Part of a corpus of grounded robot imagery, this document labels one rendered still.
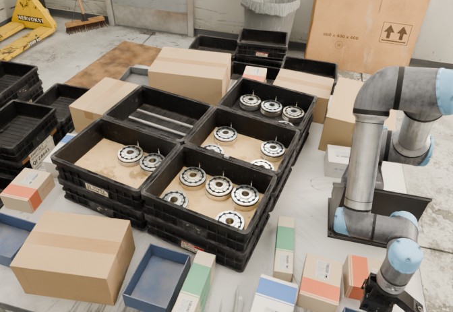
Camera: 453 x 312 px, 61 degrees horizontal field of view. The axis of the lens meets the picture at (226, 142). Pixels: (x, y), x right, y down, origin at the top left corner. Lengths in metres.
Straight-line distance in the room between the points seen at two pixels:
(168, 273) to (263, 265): 0.34
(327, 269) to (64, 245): 0.85
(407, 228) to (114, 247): 0.86
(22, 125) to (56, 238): 1.30
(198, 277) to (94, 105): 1.02
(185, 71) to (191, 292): 1.20
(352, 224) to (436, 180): 2.04
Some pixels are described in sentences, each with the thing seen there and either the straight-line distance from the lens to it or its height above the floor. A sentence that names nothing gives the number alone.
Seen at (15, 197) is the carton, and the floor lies 0.77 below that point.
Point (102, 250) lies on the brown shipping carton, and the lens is 1.30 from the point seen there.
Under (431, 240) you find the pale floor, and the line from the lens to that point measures 2.71.
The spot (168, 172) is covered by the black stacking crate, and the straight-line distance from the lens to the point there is 1.45.
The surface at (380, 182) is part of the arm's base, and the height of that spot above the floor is 0.95.
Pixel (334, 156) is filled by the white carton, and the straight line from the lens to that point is 1.76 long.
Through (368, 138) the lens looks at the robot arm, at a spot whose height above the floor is 1.26.
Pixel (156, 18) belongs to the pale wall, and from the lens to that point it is 4.75.
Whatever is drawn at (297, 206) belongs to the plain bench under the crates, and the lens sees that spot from 1.62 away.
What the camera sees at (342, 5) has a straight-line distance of 4.12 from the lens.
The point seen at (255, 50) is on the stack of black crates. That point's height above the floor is 0.54.
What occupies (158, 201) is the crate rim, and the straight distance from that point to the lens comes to 1.30.
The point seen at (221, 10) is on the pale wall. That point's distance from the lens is 4.48.
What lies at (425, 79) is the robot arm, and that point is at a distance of 1.08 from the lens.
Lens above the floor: 1.89
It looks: 39 degrees down
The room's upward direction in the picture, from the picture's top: 3 degrees clockwise
